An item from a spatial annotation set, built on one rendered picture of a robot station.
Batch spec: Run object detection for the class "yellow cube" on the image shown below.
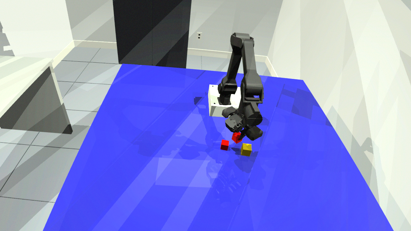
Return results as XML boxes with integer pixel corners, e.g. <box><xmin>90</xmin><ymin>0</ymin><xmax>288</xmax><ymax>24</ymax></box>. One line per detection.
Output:
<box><xmin>241</xmin><ymin>143</ymin><xmax>252</xmax><ymax>157</ymax></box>

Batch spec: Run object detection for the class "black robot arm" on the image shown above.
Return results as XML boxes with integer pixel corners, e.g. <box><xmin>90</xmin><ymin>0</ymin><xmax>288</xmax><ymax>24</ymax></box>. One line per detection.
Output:
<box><xmin>217</xmin><ymin>33</ymin><xmax>264</xmax><ymax>133</ymax></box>

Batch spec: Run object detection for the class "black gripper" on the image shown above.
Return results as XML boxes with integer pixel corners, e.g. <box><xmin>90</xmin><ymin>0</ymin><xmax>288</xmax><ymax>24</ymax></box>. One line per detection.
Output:
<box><xmin>222</xmin><ymin>106</ymin><xmax>263</xmax><ymax>141</ymax></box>

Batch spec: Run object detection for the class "red cube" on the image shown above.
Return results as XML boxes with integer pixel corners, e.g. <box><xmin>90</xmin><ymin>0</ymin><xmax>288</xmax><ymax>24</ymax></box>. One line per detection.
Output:
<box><xmin>220</xmin><ymin>140</ymin><xmax>229</xmax><ymax>150</ymax></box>
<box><xmin>232</xmin><ymin>132</ymin><xmax>242</xmax><ymax>144</ymax></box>

